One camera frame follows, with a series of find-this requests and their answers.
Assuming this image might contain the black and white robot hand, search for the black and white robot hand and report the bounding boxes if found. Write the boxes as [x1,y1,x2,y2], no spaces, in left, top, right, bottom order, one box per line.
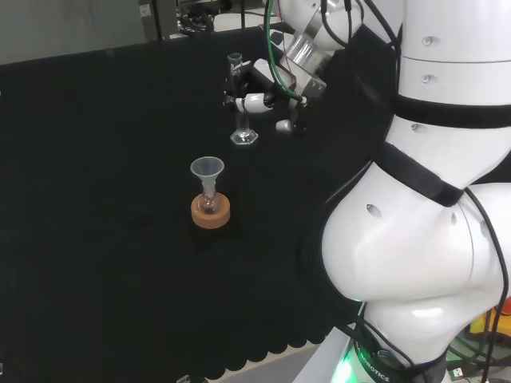
[222,57,311,139]

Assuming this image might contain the clear glass graduated cylinder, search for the clear glass graduated cylinder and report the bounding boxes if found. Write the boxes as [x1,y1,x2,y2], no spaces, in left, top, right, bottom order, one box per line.
[226,52,260,148]

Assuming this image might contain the clear plastic funnel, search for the clear plastic funnel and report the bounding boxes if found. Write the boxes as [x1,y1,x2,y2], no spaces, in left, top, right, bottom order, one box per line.
[189,156,226,199]

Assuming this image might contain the glass round-bottom flask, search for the glass round-bottom flask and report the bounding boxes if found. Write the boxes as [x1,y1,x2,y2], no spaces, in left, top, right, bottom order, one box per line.
[198,186,221,215]

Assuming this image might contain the grey metal cabinet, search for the grey metal cabinet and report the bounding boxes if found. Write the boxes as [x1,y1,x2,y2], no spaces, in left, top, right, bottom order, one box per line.
[137,0,180,41]

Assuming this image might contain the black bench cloth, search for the black bench cloth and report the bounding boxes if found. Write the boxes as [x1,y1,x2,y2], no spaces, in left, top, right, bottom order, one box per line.
[0,26,402,381]

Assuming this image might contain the yellow stop button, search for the yellow stop button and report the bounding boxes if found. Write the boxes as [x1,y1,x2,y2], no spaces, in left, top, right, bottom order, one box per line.
[468,295,511,341]

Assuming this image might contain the green cable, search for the green cable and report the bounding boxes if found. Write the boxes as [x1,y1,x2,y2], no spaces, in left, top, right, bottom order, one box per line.
[263,0,309,105]

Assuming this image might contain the black cable bundle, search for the black cable bundle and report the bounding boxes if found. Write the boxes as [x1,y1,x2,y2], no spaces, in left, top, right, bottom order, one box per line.
[178,6,217,36]

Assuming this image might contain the cork ring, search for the cork ring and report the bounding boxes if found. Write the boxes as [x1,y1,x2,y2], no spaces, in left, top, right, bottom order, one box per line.
[190,192,232,231]

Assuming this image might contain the long black cable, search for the long black cable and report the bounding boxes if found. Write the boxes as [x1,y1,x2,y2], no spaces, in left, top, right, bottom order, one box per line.
[464,186,511,383]

